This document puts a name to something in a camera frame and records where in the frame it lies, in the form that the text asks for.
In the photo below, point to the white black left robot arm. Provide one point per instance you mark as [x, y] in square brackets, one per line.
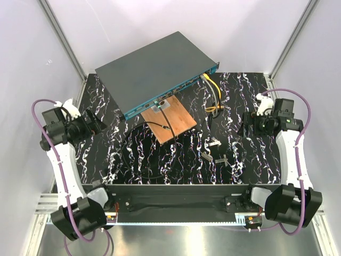
[78, 213]

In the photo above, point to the wooden board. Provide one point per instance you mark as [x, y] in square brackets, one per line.
[179, 118]

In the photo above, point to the left orange connector block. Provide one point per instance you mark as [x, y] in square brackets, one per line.
[111, 218]

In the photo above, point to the silver SFP transceiver plug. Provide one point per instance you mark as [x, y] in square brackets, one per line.
[206, 156]

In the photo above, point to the dark grey network switch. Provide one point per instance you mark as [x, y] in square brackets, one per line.
[151, 74]

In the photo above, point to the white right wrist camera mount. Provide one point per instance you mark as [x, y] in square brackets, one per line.
[265, 105]

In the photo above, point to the orange connector block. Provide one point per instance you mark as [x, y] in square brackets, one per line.
[252, 220]
[111, 218]

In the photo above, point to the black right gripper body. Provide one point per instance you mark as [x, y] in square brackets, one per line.
[260, 124]

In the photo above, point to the right orange connector block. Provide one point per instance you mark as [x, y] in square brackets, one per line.
[252, 220]

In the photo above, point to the aluminium frame rail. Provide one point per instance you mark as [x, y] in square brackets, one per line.
[228, 215]

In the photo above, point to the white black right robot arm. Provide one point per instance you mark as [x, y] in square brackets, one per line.
[294, 202]

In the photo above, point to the silver SFP module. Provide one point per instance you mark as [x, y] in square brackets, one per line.
[214, 142]

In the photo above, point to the aluminium frame post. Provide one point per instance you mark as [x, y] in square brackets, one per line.
[52, 19]
[302, 21]

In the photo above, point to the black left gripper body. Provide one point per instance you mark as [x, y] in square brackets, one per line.
[81, 130]

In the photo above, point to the right aluminium frame post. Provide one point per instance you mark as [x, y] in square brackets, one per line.
[302, 21]

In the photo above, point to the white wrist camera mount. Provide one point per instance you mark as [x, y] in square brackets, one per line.
[265, 105]
[69, 111]

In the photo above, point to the left aluminium frame post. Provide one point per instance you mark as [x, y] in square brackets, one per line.
[52, 19]

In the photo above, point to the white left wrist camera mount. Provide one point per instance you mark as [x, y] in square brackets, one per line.
[69, 111]

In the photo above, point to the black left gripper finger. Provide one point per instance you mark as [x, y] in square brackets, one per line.
[96, 124]
[89, 115]

